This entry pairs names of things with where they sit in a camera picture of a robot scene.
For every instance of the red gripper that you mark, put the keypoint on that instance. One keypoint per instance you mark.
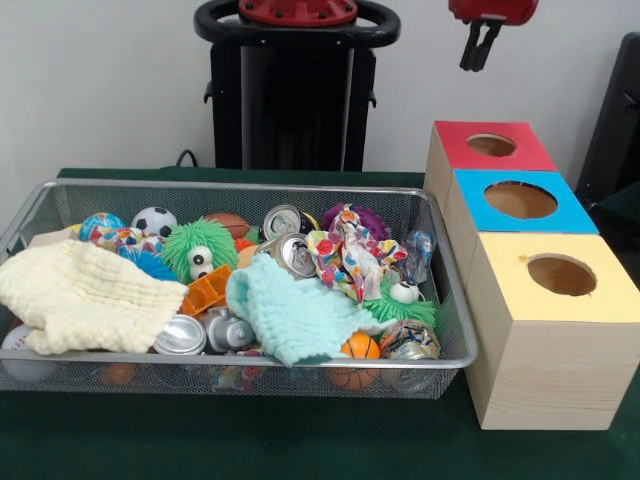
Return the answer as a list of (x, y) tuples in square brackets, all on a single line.
[(500, 11)]

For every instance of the purple spiky ball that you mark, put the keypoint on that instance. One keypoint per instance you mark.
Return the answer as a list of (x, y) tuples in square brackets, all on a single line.
[(375, 222)]

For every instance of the colourful dotted cloth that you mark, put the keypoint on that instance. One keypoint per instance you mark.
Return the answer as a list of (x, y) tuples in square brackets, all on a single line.
[(345, 255)]

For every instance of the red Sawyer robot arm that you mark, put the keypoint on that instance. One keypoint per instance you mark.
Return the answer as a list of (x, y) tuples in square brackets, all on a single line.
[(297, 12)]

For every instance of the clear mesh bin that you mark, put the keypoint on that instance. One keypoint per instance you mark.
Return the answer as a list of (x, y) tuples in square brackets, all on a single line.
[(450, 310)]

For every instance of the wooden box with three holes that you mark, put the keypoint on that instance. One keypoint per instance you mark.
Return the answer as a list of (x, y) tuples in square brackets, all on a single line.
[(545, 370)]

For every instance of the black upright stand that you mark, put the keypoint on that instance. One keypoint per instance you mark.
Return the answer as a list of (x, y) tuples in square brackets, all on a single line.
[(615, 125)]

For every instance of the dark green side tablecloth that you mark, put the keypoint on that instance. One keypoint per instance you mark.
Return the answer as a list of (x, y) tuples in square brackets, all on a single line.
[(622, 205)]

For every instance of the silver drink can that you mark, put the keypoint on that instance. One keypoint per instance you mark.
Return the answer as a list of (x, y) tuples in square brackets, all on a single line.
[(292, 252)]

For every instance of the green spiky googly-eyed ball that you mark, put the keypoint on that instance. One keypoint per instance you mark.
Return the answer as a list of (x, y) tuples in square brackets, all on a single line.
[(395, 312), (185, 242)]

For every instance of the small brown football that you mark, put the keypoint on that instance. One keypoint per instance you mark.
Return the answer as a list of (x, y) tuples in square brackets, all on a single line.
[(230, 224)]

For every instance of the mint knitted cloth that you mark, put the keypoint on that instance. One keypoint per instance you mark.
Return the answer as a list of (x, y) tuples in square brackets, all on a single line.
[(290, 310)]

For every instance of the small soccer ball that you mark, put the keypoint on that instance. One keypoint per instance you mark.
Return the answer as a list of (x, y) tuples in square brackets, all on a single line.
[(155, 220)]

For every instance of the blue spiky ball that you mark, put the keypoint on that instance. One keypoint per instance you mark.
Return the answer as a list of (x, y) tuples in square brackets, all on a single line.
[(150, 262)]

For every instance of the cream knitted cloth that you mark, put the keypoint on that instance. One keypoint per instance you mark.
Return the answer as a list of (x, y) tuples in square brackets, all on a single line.
[(85, 295)]

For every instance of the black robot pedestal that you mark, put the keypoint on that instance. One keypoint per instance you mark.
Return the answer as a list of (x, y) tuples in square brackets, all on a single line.
[(285, 100)]

